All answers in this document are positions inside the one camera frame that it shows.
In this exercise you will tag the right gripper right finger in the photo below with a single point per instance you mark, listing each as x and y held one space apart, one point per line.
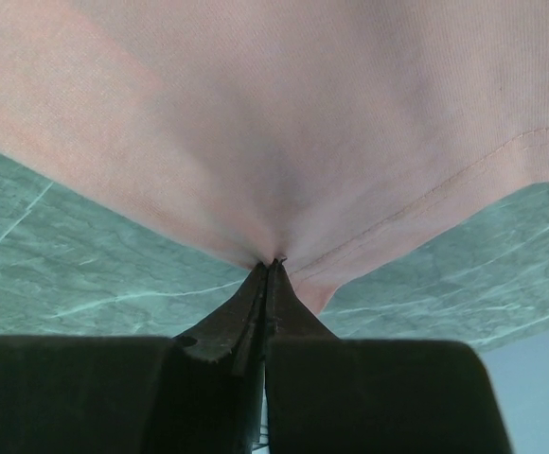
330 395

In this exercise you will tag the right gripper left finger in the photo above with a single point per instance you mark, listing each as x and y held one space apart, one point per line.
197 392

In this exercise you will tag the pink t shirt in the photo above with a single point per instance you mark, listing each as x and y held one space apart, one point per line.
339 135

